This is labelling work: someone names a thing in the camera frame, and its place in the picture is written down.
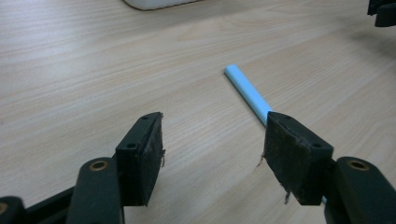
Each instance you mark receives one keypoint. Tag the white container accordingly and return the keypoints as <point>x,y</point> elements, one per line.
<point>155,3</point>

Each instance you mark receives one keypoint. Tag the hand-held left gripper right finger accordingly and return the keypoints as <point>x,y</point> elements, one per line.
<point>295,158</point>

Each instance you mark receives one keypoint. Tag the light blue pen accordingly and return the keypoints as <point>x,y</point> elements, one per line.
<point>247,89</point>

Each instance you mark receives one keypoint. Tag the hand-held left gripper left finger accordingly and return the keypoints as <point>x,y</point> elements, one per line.
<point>140,158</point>

